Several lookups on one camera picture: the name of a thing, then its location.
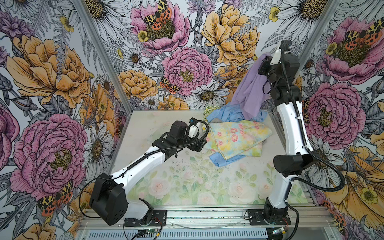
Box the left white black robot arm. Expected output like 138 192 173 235
89 118 210 226

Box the lemon print cloth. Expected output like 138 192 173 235
203 105 221 121

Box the left green circuit board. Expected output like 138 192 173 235
137 229 160 236

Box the right green circuit board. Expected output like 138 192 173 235
272 227 286 235

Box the white ventilated panel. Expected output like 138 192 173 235
83 228 268 240

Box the aluminium front rail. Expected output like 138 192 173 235
79 206 335 230

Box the purple t-shirt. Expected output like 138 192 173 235
231 53 271 120

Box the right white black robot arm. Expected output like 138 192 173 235
258 41 312 225

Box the right aluminium corner post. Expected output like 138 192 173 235
294 0 342 79

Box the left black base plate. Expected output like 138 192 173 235
124 210 168 227

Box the left aluminium corner post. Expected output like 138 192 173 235
70 0 134 116

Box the aluminium corner post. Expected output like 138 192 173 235
70 0 134 116
294 0 342 79

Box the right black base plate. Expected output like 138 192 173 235
245 208 292 226

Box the green circuit board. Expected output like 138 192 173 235
272 227 286 235
137 229 160 236

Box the light blue button shirt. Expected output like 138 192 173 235
207 104 268 167

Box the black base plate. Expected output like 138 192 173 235
245 208 292 226
124 210 168 227

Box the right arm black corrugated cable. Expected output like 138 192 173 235
278 40 346 193

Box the pastel floral cloth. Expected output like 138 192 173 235
205 120 273 161

